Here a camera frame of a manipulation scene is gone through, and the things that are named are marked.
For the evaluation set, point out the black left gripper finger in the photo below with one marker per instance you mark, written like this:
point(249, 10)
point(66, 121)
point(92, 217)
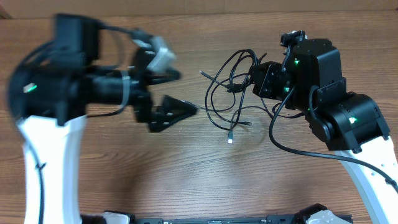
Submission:
point(155, 77)
point(170, 112)

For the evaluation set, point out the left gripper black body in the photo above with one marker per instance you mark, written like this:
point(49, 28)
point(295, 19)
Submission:
point(142, 98)

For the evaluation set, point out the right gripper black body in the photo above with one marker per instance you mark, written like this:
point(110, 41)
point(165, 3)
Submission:
point(274, 85)

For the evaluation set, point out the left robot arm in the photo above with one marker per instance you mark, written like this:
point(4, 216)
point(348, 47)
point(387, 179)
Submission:
point(48, 94)

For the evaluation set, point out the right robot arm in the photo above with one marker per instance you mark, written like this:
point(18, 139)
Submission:
point(352, 126)

